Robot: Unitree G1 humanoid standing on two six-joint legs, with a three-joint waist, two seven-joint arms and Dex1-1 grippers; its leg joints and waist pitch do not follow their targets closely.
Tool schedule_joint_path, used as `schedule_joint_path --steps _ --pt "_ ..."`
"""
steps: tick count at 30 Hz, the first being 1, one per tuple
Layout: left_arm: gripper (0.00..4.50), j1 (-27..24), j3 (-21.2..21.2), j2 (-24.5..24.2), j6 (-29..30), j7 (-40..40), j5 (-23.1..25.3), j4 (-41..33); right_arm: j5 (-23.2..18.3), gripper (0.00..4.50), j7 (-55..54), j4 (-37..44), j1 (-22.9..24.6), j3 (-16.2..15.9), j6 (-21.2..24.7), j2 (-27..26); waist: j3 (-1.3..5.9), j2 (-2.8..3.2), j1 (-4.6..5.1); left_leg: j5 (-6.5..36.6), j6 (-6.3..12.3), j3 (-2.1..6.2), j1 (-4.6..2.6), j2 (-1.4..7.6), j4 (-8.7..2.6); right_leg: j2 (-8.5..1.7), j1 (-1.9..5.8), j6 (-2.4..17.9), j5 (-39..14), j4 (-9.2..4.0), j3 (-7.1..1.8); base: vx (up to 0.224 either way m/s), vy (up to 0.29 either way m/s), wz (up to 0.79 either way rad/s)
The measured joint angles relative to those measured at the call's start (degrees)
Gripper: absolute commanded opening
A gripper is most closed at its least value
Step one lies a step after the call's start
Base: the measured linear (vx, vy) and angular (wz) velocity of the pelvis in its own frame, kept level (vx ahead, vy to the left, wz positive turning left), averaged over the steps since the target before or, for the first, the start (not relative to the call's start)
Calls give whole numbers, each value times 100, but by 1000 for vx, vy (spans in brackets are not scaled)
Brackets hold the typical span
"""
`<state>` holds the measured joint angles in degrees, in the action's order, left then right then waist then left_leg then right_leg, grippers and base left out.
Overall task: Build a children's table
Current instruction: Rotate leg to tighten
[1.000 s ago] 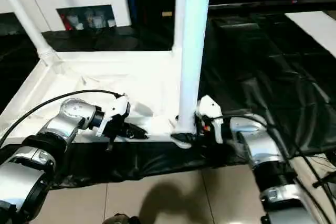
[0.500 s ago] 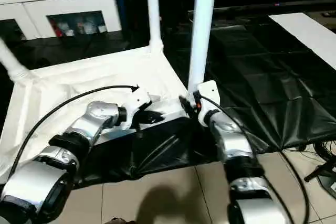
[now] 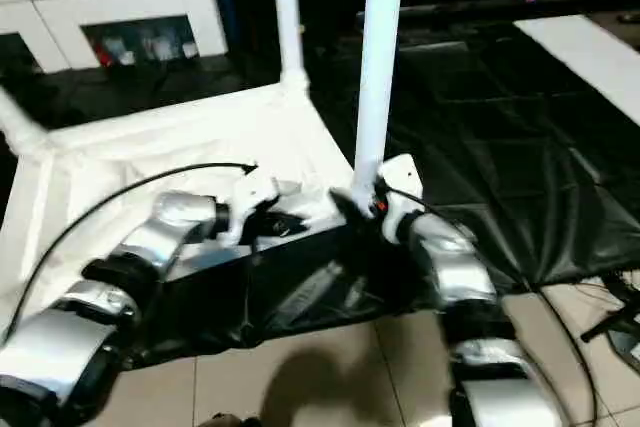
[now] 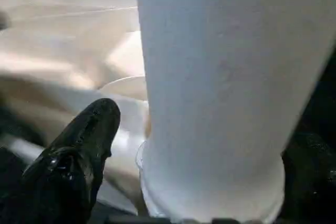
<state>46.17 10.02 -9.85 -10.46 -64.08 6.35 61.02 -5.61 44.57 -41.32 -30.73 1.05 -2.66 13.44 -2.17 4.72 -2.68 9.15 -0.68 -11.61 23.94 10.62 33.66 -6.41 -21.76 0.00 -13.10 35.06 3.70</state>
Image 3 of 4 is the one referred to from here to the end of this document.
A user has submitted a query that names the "white plastic table leg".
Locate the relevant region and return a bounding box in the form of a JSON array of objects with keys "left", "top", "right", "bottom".
[
  {"left": 269, "top": 0, "right": 312, "bottom": 95},
  {"left": 0, "top": 85, "right": 49, "bottom": 158},
  {"left": 350, "top": 0, "right": 408, "bottom": 198}
]

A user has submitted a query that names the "black work mat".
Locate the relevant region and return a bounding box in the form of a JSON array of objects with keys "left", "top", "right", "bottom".
[{"left": 0, "top": 22, "right": 640, "bottom": 363}]

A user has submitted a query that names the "grey left robot leg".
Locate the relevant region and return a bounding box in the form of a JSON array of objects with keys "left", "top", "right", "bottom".
[{"left": 195, "top": 413, "right": 263, "bottom": 427}]

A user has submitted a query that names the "white flat board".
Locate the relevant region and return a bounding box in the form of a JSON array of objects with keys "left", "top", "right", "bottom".
[{"left": 514, "top": 14, "right": 640, "bottom": 125}]

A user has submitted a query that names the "black stand base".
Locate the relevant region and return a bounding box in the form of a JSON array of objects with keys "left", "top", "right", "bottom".
[{"left": 580, "top": 272, "right": 640, "bottom": 373}]

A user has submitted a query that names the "white glass-door cabinet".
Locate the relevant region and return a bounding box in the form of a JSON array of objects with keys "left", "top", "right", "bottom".
[{"left": 0, "top": 0, "right": 230, "bottom": 75}]

